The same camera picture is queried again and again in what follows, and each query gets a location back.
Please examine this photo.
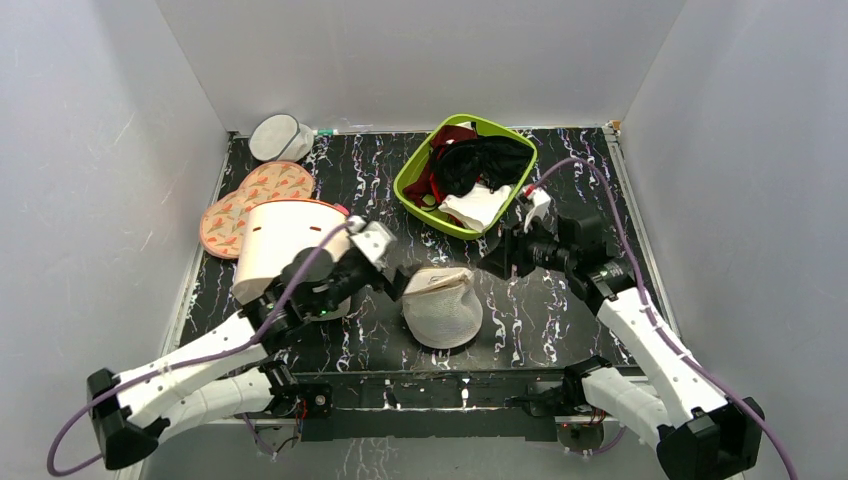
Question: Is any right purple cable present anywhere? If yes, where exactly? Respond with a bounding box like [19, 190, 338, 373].
[526, 157, 800, 480]

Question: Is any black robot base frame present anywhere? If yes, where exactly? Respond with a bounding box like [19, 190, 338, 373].
[238, 370, 637, 458]

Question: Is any green plastic basket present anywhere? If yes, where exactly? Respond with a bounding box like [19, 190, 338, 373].
[393, 114, 538, 240]

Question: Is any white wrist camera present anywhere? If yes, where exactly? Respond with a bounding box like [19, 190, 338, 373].
[519, 184, 551, 233]
[347, 215, 397, 271]

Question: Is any dark red garment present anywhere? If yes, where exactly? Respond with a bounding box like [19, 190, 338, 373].
[402, 122, 478, 211]

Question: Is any black lace bra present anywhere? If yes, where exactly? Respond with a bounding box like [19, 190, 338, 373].
[432, 136, 534, 199]

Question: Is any beige mesh cylindrical laundry bag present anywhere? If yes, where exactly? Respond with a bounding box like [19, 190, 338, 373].
[401, 267, 483, 350]

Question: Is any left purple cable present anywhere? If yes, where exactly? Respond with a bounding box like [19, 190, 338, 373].
[46, 221, 356, 478]

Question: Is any floral peach bra wash bag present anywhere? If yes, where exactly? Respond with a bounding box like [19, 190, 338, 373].
[199, 161, 315, 260]

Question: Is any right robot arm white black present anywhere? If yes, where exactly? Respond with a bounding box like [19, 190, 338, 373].
[478, 215, 762, 479]

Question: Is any white grey-trimmed mesh bag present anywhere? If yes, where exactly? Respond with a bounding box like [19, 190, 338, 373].
[248, 114, 316, 162]

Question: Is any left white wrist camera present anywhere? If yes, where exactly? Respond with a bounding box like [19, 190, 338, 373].
[347, 215, 397, 271]

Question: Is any purple cable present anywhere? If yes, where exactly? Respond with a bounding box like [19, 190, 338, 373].
[46, 221, 356, 478]
[526, 157, 800, 480]

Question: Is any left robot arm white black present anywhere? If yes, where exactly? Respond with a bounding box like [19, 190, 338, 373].
[85, 246, 419, 470]

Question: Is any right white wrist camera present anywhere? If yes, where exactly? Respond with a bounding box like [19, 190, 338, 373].
[519, 184, 551, 233]

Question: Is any white folded garment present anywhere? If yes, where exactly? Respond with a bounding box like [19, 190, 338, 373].
[438, 183, 513, 233]

